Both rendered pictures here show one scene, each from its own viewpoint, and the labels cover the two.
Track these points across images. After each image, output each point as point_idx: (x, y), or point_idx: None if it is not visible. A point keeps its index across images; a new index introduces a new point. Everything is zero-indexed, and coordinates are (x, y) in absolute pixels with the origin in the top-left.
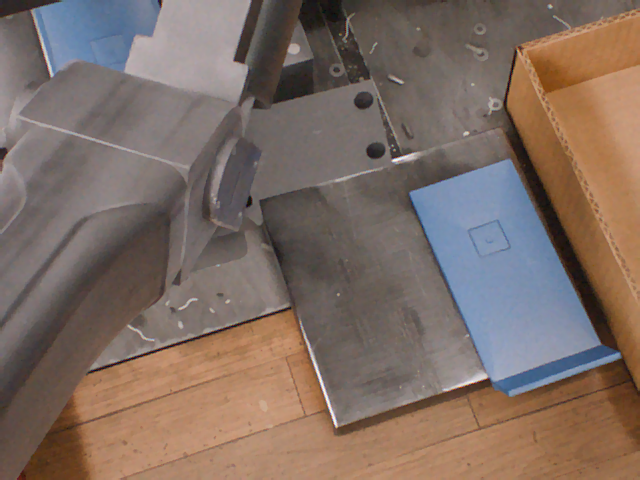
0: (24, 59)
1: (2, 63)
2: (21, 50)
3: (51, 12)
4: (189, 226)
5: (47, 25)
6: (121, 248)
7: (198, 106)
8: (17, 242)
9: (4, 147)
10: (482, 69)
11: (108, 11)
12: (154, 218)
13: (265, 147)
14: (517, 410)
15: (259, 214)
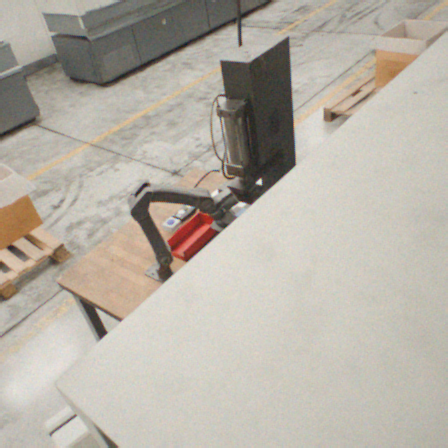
0: (236, 212)
1: (234, 211)
2: (237, 211)
3: (243, 209)
4: (199, 203)
5: (241, 210)
6: (188, 195)
7: (208, 195)
8: (182, 189)
9: None
10: None
11: None
12: (193, 196)
13: (227, 217)
14: None
15: (221, 223)
